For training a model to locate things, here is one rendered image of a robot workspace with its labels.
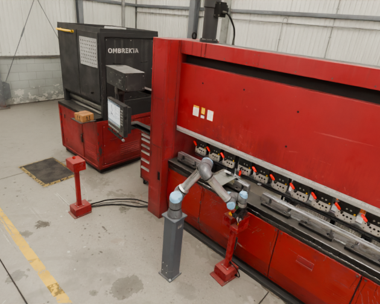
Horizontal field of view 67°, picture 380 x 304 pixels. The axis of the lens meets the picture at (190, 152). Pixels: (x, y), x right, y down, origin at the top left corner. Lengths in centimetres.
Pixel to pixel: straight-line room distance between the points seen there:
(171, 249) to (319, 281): 138
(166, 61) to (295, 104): 143
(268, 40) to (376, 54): 233
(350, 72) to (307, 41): 483
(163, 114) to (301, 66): 159
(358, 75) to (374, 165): 67
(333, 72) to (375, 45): 440
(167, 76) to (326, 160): 181
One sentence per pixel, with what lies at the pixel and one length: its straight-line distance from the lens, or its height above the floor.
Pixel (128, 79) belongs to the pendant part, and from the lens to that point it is 313.
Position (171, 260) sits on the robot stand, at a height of 29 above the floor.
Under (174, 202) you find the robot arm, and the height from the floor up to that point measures 96.
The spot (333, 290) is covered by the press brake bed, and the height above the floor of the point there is 48.
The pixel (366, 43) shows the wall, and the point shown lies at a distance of 686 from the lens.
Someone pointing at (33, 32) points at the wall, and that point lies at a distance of 921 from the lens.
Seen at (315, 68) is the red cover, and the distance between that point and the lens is 250.
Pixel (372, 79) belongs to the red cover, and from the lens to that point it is 239.
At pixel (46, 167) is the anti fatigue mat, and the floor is 1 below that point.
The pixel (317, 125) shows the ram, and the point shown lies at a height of 181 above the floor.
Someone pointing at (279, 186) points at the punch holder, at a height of 114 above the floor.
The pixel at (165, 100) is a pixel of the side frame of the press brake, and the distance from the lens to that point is 328.
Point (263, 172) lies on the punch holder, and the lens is 289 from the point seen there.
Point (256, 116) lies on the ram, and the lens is 279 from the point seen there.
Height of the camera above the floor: 247
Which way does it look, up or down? 24 degrees down
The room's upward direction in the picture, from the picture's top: 5 degrees clockwise
